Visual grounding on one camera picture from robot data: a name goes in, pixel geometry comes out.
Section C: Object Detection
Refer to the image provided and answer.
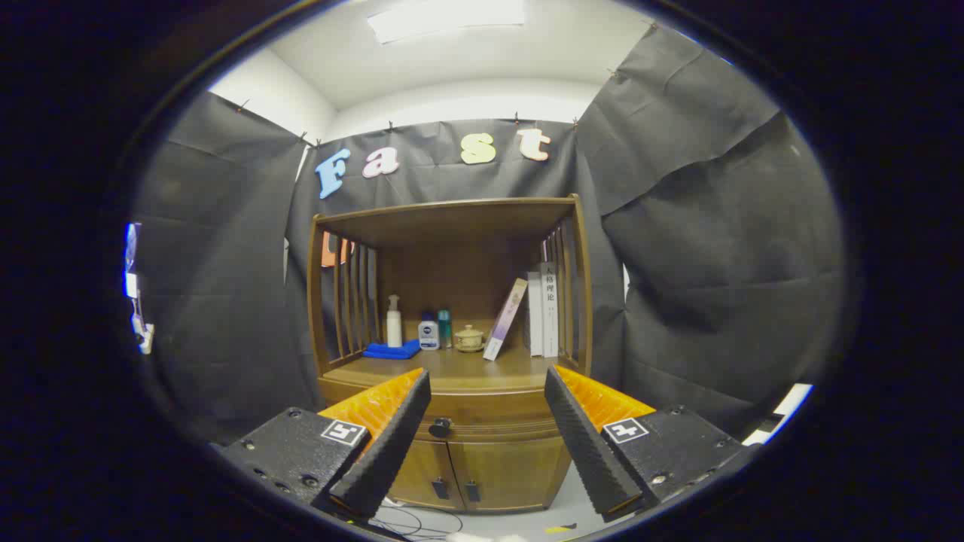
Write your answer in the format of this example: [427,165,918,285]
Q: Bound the black floor cables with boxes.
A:
[369,503,464,540]

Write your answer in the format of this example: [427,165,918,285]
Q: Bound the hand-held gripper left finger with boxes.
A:
[218,367,432,520]

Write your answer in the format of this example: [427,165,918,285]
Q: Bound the wooden countertop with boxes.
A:
[322,345,590,394]

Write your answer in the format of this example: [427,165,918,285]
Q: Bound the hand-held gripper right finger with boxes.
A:
[544,365,746,522]

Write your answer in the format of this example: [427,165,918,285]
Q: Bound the purple and white book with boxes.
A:
[483,278,529,361]

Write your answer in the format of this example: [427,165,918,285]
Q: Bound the blue folded cloth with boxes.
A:
[363,340,422,360]

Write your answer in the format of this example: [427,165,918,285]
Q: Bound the white book with black lettering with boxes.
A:
[540,261,560,358]

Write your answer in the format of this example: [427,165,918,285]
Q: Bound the wooden drawer with black knob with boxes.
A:
[319,376,577,445]

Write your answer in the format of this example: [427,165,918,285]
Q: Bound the white stand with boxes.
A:
[124,222,155,355]

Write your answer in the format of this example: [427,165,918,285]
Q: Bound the wooden cabinet with slatted sides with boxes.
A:
[307,194,596,514]

